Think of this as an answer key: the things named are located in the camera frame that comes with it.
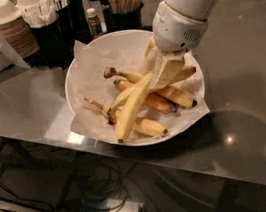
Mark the brownish ripe banana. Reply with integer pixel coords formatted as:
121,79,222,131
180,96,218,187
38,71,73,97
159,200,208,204
114,79,178,115

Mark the black cup holder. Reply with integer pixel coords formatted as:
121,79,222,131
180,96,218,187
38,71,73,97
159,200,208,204
52,0,94,47

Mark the stack of paper bowls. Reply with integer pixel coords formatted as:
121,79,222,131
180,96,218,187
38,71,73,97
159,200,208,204
0,0,39,58

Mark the black cup of stirrers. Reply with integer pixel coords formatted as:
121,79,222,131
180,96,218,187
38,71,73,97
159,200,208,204
107,0,143,31

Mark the white bowl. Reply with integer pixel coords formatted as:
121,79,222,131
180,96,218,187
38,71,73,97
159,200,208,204
56,18,214,158

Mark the small brown sauce bottle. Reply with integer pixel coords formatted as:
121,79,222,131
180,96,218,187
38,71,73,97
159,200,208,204
86,7,104,38

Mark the black holder with packets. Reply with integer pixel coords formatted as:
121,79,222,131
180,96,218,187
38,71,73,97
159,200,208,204
19,0,69,69

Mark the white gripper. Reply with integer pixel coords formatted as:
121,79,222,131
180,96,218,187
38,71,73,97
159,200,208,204
141,0,208,90

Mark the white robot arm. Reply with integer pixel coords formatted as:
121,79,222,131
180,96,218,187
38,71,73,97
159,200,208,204
143,0,218,90

